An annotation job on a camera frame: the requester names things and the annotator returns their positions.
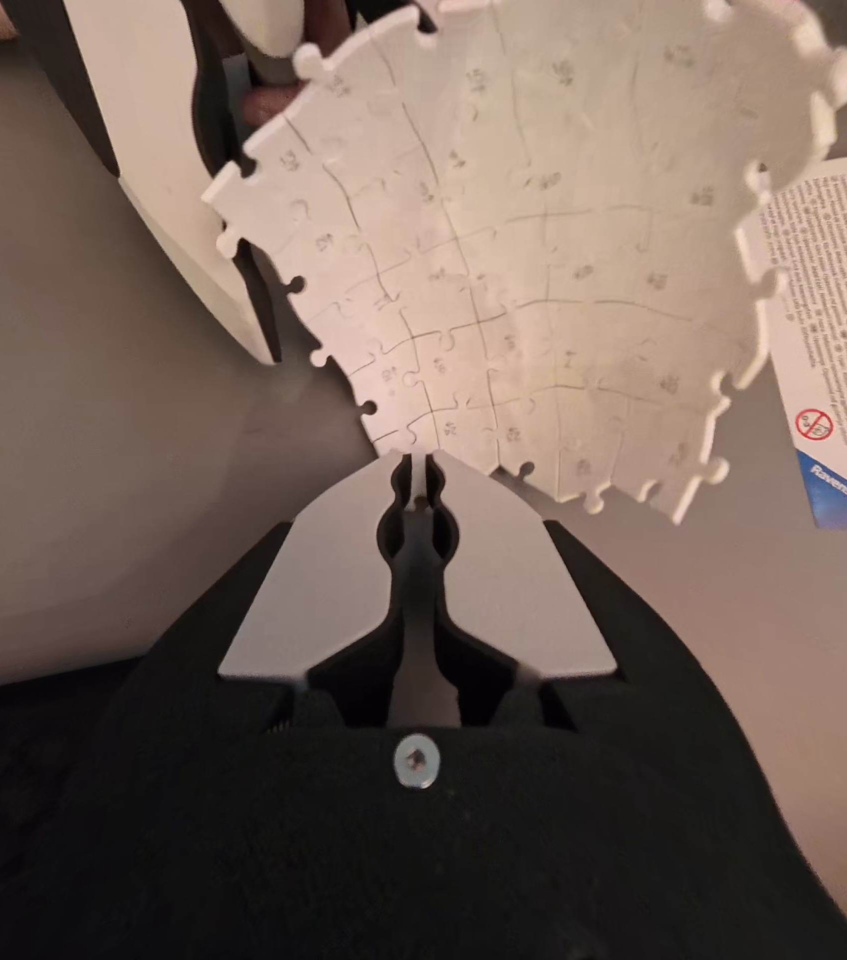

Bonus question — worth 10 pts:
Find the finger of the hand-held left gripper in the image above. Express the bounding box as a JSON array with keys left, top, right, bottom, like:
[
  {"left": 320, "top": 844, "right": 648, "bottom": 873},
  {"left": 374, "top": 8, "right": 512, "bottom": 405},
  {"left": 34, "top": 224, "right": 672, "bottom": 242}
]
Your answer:
[{"left": 64, "top": 0, "right": 282, "bottom": 366}]

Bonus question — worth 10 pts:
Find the white instruction leaflet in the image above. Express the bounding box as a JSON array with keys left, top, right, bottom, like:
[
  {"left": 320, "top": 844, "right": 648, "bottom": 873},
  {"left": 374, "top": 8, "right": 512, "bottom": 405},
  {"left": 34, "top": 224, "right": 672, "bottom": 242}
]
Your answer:
[{"left": 761, "top": 147, "right": 847, "bottom": 531}]

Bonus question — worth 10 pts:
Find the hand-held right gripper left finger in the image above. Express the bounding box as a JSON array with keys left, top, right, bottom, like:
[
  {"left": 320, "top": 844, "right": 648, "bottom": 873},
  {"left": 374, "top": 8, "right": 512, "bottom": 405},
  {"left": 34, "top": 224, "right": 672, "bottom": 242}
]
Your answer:
[{"left": 217, "top": 455, "right": 413, "bottom": 688}]

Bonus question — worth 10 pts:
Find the assembled white puzzle section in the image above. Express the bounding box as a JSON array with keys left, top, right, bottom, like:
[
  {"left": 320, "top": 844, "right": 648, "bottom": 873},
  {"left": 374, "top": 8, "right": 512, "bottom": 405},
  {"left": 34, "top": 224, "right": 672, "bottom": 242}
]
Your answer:
[{"left": 202, "top": 0, "right": 847, "bottom": 526}]

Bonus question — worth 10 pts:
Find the white puzzle piece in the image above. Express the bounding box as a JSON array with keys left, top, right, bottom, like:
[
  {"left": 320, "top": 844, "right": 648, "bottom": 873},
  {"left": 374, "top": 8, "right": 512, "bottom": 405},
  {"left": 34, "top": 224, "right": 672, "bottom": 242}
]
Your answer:
[{"left": 406, "top": 450, "right": 435, "bottom": 514}]

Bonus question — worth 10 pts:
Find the person's left hand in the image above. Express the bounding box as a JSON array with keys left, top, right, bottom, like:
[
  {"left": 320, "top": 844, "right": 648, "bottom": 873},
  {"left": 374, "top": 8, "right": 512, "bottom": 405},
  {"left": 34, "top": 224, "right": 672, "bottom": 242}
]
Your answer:
[{"left": 236, "top": 83, "right": 305, "bottom": 133}]

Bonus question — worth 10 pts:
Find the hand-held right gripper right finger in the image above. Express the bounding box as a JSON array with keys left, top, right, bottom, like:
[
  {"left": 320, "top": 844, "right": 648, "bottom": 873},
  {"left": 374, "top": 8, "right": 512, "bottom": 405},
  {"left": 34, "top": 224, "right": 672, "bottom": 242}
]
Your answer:
[{"left": 427, "top": 450, "right": 620, "bottom": 688}]

